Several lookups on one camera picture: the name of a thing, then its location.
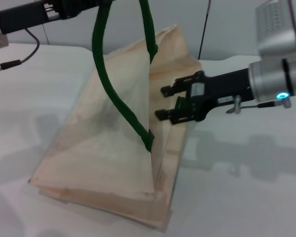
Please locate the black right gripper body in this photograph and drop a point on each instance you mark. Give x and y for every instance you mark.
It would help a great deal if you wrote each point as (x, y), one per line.
(219, 86)

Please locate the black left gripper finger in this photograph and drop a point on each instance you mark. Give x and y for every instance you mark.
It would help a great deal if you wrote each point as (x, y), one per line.
(76, 11)
(104, 3)

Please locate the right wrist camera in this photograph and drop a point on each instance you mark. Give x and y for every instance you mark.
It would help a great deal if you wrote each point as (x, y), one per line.
(273, 24)

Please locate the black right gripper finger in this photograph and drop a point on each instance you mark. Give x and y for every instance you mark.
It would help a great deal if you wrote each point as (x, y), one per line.
(182, 82)
(185, 116)

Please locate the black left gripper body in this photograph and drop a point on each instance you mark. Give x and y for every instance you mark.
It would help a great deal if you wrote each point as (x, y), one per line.
(22, 18)

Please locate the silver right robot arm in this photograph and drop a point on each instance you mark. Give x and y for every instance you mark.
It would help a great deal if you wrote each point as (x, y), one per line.
(269, 79)

